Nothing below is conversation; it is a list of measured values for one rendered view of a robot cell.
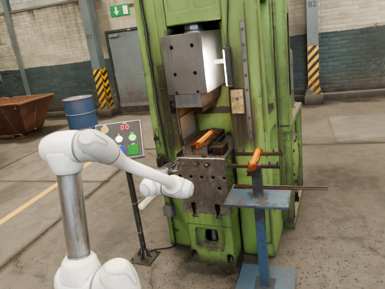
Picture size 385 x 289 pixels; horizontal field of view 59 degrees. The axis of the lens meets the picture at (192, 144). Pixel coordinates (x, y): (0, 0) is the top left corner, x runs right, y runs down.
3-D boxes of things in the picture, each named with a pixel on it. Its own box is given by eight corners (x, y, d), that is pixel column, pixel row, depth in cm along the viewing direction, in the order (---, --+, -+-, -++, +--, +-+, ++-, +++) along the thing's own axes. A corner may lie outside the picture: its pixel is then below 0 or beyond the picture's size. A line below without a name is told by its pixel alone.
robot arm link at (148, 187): (150, 186, 198) (170, 190, 194) (136, 198, 185) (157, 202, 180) (149, 168, 195) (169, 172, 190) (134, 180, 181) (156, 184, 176)
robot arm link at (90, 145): (122, 138, 148) (95, 139, 152) (101, 120, 132) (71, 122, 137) (117, 167, 144) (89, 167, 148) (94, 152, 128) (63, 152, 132)
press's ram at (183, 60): (219, 92, 228) (213, 29, 216) (168, 95, 243) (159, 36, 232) (236, 81, 265) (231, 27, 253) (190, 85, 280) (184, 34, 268)
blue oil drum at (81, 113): (91, 144, 662) (81, 99, 636) (66, 145, 680) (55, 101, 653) (106, 135, 715) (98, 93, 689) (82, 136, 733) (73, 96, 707)
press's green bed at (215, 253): (235, 269, 264) (230, 215, 250) (191, 262, 279) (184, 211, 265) (252, 230, 312) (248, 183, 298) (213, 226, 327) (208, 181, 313)
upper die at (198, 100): (202, 106, 236) (200, 93, 234) (176, 108, 244) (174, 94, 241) (220, 94, 273) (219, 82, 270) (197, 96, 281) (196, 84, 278)
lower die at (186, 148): (208, 155, 247) (206, 144, 244) (183, 154, 255) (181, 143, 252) (225, 137, 283) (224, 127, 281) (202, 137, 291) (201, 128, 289)
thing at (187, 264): (235, 286, 246) (235, 285, 245) (163, 274, 269) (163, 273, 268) (248, 253, 280) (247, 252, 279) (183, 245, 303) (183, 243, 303)
